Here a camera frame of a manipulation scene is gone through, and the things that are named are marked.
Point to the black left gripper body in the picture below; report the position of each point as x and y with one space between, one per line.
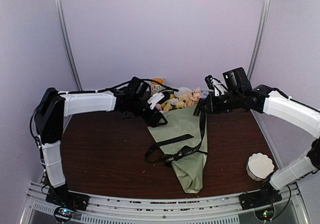
136 108

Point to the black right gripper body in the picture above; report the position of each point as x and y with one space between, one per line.
234 101

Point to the blue fake flower stem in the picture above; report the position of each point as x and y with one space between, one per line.
205 94

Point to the pink fake flower stem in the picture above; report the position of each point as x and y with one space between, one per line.
192 97

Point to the cream fake flower bunch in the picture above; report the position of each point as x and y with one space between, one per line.
173 103

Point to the green wrapping paper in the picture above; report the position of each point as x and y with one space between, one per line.
188 170

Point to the white round bowl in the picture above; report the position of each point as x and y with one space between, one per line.
181 91

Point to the black printed ribbon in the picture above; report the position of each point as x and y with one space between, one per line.
167 159

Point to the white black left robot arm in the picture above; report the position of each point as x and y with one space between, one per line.
50 115

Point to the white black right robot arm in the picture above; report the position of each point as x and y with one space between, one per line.
290 125

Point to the patterned cup yellow inside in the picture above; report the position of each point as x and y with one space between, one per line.
156 84

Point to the white scalloped bowl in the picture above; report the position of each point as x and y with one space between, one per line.
259 166

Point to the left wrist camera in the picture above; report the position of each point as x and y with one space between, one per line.
154 99

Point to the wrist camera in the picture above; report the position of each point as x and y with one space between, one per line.
154 99
236 81

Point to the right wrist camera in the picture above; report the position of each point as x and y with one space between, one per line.
236 81

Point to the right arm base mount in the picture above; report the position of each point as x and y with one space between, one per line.
261 201

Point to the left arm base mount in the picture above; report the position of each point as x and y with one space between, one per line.
67 203

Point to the right aluminium frame post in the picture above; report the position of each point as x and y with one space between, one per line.
264 14

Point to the aluminium frame post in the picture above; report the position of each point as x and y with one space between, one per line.
67 44
264 14

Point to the aluminium front rail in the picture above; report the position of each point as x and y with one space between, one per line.
217 209

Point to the left aluminium frame post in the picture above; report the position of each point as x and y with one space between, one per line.
67 44

